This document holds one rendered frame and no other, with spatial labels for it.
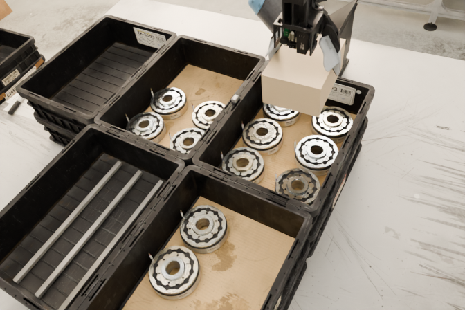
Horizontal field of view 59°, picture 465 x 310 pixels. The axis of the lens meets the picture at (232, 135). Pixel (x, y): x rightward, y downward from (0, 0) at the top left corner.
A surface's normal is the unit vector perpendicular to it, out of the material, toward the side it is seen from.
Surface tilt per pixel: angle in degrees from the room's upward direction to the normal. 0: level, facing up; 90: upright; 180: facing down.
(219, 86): 0
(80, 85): 0
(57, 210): 0
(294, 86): 90
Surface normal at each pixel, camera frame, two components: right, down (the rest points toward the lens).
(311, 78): -0.10, -0.65
